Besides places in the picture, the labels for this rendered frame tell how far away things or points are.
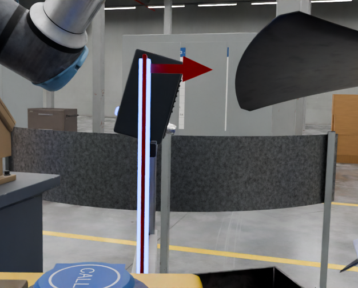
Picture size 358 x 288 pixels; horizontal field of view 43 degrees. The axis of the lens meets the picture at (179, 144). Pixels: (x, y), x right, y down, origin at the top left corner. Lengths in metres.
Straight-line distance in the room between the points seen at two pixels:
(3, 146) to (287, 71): 0.53
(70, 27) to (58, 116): 6.41
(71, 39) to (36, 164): 1.88
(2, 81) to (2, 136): 9.32
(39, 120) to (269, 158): 5.36
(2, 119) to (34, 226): 0.20
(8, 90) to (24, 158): 7.55
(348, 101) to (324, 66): 8.19
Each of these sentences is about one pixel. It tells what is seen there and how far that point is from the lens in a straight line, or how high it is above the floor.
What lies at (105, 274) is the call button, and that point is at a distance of 0.20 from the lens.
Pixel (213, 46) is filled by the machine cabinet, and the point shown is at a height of 1.87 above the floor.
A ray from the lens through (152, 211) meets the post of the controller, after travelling 0.97.
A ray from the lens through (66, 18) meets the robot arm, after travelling 0.85.
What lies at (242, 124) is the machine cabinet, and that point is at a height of 0.75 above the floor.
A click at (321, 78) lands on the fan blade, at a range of 0.49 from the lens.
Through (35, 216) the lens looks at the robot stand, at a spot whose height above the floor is 0.94.
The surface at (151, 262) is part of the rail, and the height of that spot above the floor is 0.86.
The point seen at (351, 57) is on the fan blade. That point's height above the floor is 1.19.
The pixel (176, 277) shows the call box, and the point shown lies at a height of 1.07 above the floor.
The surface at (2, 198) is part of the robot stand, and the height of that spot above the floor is 0.99.
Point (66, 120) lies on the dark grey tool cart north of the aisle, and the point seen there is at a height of 0.73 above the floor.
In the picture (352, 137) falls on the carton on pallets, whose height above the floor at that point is 0.47.
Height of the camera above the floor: 1.16
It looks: 6 degrees down
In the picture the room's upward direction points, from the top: 1 degrees clockwise
